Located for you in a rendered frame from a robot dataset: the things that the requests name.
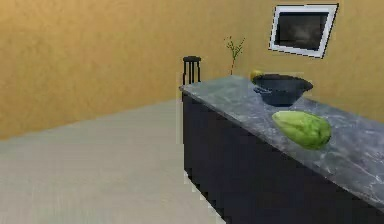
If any dark blue pan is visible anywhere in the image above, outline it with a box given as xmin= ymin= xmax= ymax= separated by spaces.
xmin=251 ymin=73 xmax=314 ymax=108

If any thin green plant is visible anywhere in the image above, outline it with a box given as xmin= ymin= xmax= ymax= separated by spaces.
xmin=224 ymin=35 xmax=246 ymax=76

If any black counter with marble top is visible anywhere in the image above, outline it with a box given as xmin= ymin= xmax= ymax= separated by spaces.
xmin=179 ymin=74 xmax=384 ymax=224

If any yellow-green apple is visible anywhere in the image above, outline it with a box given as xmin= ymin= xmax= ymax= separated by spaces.
xmin=249 ymin=69 xmax=265 ymax=82

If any green lettuce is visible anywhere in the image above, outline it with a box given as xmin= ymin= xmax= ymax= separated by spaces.
xmin=271 ymin=110 xmax=333 ymax=151

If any white framed dark picture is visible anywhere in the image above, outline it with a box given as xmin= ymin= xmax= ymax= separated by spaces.
xmin=268 ymin=3 xmax=340 ymax=60

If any black stool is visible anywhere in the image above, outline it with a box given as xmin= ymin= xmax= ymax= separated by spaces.
xmin=181 ymin=55 xmax=203 ymax=86

